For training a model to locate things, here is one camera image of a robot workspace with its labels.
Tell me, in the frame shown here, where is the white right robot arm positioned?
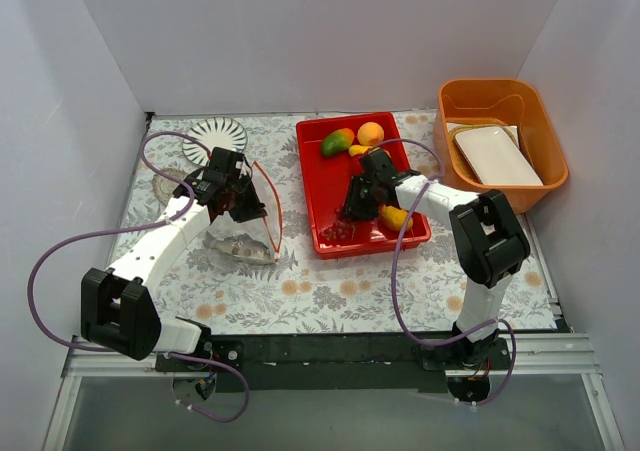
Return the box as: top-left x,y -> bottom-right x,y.
342,149 -> 530,369

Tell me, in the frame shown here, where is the floral patterned table mat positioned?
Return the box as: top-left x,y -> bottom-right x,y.
124,113 -> 557,334

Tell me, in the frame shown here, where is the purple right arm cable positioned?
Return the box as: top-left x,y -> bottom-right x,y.
367,138 -> 516,405

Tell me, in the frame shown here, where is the striped round plate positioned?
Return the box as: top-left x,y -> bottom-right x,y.
182,117 -> 248,166

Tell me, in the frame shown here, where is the orange plastic basin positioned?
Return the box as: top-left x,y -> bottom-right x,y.
434,78 -> 569,214

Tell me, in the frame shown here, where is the green red mango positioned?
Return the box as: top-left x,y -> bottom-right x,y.
321,128 -> 355,157

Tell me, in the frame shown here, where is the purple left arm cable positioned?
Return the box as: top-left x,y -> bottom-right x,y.
28,132 -> 251,424

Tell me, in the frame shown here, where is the woven round coaster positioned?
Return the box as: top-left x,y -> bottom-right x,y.
152,167 -> 187,206

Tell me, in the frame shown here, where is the white rectangular plate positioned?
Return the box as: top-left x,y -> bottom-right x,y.
450,125 -> 542,187

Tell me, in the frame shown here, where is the clear zip top bag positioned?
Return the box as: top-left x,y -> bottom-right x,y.
203,161 -> 283,272

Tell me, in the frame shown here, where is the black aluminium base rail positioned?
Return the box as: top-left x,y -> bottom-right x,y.
62,320 -> 601,395

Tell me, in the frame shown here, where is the orange peach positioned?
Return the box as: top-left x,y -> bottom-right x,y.
356,121 -> 385,146

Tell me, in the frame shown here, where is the red grape bunch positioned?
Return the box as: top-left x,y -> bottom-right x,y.
320,207 -> 356,244

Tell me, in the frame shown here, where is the red plastic tray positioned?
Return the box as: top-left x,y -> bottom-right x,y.
296,112 -> 400,260

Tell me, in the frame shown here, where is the grey plastic fish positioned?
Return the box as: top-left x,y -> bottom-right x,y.
204,233 -> 275,265

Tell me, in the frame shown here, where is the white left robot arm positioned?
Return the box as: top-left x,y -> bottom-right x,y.
81,147 -> 266,371

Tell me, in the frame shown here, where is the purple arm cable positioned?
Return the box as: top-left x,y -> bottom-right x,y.
367,138 -> 516,405
28,132 -> 251,424

